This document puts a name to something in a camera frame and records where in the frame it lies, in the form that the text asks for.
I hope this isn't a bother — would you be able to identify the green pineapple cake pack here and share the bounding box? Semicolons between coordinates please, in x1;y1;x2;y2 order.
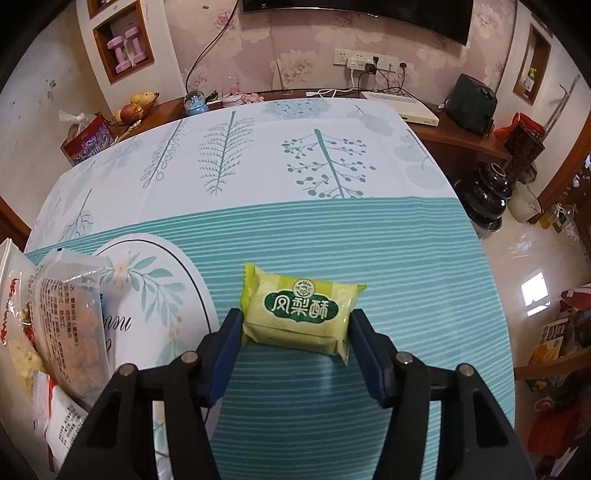
240;262;366;363

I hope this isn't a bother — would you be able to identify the red bag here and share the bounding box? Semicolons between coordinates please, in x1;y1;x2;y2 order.
493;113;546;153

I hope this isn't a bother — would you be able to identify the pink small ornament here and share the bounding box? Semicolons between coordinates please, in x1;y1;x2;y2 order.
240;93;264;104

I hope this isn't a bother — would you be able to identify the black wall television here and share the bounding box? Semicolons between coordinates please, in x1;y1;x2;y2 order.
239;0;477;46

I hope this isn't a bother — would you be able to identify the wooden tv cabinet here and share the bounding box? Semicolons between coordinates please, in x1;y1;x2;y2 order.
111;89;512;181

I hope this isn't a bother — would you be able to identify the pink dumbbell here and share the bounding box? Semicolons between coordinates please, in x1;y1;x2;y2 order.
107;35;131;74
124;26;147;65

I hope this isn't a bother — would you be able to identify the right pink dumbbell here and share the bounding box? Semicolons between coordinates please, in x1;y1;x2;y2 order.
124;26;147;65

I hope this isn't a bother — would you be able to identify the red gift box with bag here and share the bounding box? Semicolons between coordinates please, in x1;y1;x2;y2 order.
58;111;115;166

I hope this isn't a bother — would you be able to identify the white bucket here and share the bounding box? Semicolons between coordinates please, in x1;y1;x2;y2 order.
507;182;542;223

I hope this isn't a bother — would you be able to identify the white rice cake pack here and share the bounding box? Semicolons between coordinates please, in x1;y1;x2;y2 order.
27;249;111;410

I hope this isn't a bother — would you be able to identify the white zip snack bag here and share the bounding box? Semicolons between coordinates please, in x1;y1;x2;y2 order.
32;371;87;473

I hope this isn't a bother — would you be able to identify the white plastic storage bin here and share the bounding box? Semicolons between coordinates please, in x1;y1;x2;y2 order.
0;238;29;294

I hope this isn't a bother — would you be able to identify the blue snow globe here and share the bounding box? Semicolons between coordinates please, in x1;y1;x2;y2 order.
183;90;209;116

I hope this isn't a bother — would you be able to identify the wall power outlet strip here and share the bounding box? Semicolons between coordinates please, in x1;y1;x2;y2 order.
332;48;409;73

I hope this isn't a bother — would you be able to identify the puffed corn clear bag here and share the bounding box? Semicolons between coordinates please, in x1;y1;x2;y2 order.
0;264;47;393

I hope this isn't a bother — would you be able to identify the fruit bowl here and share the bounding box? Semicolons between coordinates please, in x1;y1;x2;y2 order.
110;91;159;127

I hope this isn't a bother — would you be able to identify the white set-top box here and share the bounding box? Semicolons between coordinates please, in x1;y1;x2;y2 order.
361;91;439;127

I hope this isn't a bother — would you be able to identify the black tv cable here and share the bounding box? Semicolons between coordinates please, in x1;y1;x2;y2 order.
184;0;242;96

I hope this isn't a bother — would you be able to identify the left pink dumbbell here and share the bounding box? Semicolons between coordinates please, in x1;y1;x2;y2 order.
107;35;131;74

